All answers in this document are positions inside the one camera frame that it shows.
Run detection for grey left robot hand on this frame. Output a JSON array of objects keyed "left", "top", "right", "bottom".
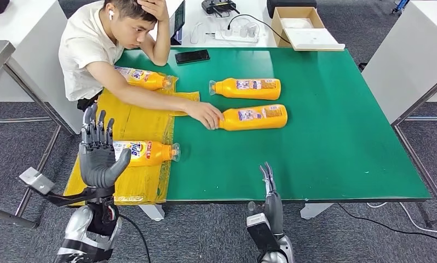
[{"left": 78, "top": 104, "right": 132, "bottom": 190}]

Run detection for orange detergent bottle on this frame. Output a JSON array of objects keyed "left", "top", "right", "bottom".
[
  {"left": 112, "top": 140, "right": 181, "bottom": 168},
  {"left": 113, "top": 65, "right": 176, "bottom": 92},
  {"left": 215, "top": 104, "right": 289, "bottom": 132},
  {"left": 208, "top": 77, "right": 281, "bottom": 101}
]

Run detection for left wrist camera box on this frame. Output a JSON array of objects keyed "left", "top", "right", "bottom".
[{"left": 19, "top": 167, "right": 56, "bottom": 196}]

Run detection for yellow taped cardboard mat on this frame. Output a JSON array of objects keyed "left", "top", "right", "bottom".
[{"left": 63, "top": 74, "right": 201, "bottom": 207}]

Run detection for white table leg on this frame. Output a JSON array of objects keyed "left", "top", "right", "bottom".
[
  {"left": 139, "top": 204, "right": 165, "bottom": 222},
  {"left": 300, "top": 202, "right": 335, "bottom": 220}
]

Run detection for black smartphone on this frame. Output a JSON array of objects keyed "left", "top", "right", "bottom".
[{"left": 174, "top": 49, "right": 211, "bottom": 65}]

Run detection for blue metal object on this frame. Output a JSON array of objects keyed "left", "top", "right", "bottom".
[{"left": 392, "top": 0, "right": 410, "bottom": 15}]

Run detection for black router with antennas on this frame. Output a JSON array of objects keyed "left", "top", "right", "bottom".
[{"left": 201, "top": 0, "right": 241, "bottom": 17}]

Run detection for white desk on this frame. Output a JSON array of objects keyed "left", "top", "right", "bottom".
[
  {"left": 0, "top": 0, "right": 83, "bottom": 135},
  {"left": 362, "top": 0, "right": 437, "bottom": 125}
]

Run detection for steel desk frame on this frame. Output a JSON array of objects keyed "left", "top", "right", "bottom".
[{"left": 390, "top": 68, "right": 437, "bottom": 228}]

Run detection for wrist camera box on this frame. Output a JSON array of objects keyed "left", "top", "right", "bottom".
[
  {"left": 246, "top": 213, "right": 281, "bottom": 253},
  {"left": 19, "top": 167, "right": 56, "bottom": 196}
]

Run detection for open cardboard box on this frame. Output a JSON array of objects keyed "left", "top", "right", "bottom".
[{"left": 271, "top": 6, "right": 346, "bottom": 52}]

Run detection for long black cable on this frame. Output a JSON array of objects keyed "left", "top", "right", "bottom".
[{"left": 337, "top": 202, "right": 437, "bottom": 244}]

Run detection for person's left hand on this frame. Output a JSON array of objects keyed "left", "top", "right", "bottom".
[{"left": 136, "top": 0, "right": 170, "bottom": 22}]

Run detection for thin black power cable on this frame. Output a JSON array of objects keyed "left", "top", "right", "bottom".
[{"left": 227, "top": 14, "right": 292, "bottom": 45}]

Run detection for long white cable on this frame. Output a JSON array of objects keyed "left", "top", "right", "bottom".
[{"left": 366, "top": 201, "right": 437, "bottom": 234}]

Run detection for white moulded insert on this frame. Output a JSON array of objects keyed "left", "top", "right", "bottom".
[{"left": 280, "top": 18, "right": 314, "bottom": 30}]

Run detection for person's right hand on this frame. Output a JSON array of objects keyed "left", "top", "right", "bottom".
[{"left": 183, "top": 101, "right": 226, "bottom": 130}]

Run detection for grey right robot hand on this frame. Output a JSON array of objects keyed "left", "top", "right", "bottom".
[{"left": 246, "top": 162, "right": 285, "bottom": 238}]

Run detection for white table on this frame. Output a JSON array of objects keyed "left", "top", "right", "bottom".
[{"left": 168, "top": 0, "right": 279, "bottom": 49}]

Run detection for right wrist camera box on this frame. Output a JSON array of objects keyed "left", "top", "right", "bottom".
[{"left": 246, "top": 213, "right": 281, "bottom": 253}]

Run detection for dark tablet on stand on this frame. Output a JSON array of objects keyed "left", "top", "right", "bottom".
[{"left": 170, "top": 0, "right": 186, "bottom": 46}]

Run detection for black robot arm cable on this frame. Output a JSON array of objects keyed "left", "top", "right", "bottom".
[{"left": 118, "top": 214, "right": 152, "bottom": 263}]

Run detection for white power strip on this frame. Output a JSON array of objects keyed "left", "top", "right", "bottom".
[{"left": 215, "top": 28, "right": 260, "bottom": 43}]

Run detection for person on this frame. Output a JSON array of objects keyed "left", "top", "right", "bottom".
[{"left": 58, "top": 0, "right": 226, "bottom": 130}]

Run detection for white charger adapter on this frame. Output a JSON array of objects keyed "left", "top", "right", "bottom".
[{"left": 239, "top": 22, "right": 260, "bottom": 38}]

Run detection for white box lid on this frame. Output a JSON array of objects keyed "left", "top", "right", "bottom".
[{"left": 284, "top": 27, "right": 346, "bottom": 51}]

